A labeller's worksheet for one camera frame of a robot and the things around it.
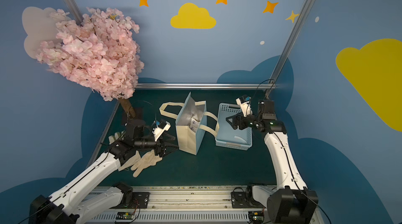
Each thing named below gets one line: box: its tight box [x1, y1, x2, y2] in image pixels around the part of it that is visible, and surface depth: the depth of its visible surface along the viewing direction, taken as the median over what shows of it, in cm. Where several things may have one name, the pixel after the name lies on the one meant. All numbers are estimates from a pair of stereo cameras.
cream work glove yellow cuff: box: [130, 149, 163, 178], surface depth 87 cm
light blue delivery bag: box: [159, 92, 220, 156], surface depth 84 cm
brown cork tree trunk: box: [118, 98, 137, 119], surface depth 100 cm
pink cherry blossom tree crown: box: [35, 7, 144, 102], surface depth 65 cm
